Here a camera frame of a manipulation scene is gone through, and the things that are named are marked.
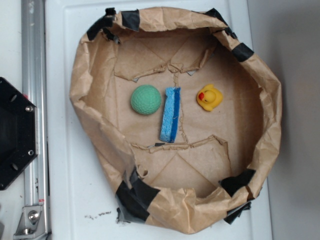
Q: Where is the metal corner bracket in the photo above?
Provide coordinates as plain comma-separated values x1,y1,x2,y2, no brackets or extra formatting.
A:
13,205,46,240

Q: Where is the blue sponge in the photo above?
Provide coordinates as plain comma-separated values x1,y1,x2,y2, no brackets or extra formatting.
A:
159,87,181,143

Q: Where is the aluminium extrusion rail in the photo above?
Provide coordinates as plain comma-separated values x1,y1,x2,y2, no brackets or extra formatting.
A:
21,0,52,240

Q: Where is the brown paper bin liner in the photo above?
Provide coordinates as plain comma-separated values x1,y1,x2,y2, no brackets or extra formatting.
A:
69,7,282,234

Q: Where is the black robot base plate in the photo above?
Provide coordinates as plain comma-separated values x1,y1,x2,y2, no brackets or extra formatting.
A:
0,77,38,191

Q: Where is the yellow rubber duck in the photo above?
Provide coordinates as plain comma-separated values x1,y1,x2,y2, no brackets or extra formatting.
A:
196,84,223,112

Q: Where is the green dimpled foam ball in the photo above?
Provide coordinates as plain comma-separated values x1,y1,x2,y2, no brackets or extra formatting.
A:
130,84,162,115

